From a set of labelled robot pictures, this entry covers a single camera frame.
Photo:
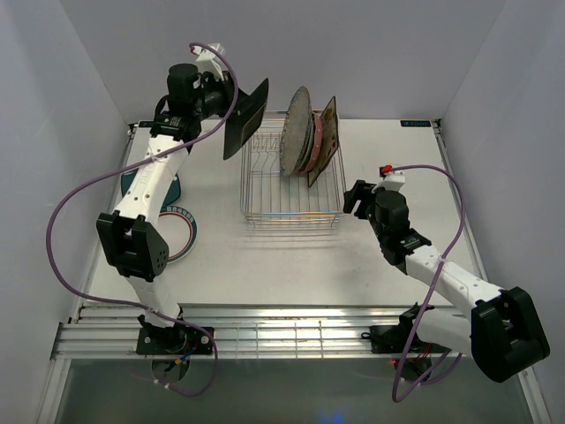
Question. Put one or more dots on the large speckled round plate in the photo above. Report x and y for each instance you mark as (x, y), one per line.
(295, 135)

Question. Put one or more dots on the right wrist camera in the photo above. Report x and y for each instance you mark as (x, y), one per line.
(392, 180)

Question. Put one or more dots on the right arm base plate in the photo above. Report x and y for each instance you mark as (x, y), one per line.
(391, 339)

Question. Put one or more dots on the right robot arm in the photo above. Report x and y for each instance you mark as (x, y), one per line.
(499, 329)

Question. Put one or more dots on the pink polka dot plate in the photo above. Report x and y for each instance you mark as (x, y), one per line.
(317, 142)

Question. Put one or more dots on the cream flower square plate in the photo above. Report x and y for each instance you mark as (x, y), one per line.
(329, 141)

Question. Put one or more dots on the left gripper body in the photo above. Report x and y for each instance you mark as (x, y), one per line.
(217, 98)

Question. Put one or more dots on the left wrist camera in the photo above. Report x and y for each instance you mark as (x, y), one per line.
(207, 61)

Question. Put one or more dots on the black floral square plate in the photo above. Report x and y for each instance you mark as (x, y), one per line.
(245, 119)

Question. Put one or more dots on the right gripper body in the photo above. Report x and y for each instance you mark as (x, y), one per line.
(362, 192)

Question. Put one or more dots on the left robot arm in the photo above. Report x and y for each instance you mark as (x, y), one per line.
(130, 238)

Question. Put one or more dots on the teal square plate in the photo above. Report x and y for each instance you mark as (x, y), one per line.
(173, 194)

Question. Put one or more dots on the white plate green rim left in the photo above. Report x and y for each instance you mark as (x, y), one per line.
(179, 229)

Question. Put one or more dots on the right blue table label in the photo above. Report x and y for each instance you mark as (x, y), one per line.
(415, 123)

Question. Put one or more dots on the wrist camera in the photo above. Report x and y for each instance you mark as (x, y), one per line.
(207, 61)
(392, 180)

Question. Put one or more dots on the mint green flower plate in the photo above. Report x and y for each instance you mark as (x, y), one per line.
(304, 156)

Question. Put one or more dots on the wire dish rack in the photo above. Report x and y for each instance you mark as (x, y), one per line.
(274, 202)

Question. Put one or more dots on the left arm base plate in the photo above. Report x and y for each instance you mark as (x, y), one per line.
(174, 341)

